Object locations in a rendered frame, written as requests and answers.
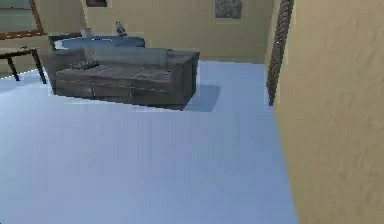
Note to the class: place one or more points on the brown door frame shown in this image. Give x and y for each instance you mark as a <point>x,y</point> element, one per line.
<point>279,50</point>

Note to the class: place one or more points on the blue table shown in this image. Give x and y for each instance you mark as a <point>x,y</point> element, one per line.
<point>100,42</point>

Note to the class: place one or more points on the brown framed window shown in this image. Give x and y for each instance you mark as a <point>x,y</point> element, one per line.
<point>16,16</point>

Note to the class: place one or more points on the dark framed picture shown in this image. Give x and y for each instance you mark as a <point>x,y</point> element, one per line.
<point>96,2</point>

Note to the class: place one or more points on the grey framed picture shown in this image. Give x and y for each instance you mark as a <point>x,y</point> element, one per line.
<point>228,8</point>

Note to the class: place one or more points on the black side table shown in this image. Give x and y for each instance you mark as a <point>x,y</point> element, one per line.
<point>20,52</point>

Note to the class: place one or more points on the grey sofa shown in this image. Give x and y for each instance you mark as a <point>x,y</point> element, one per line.
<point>140,73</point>

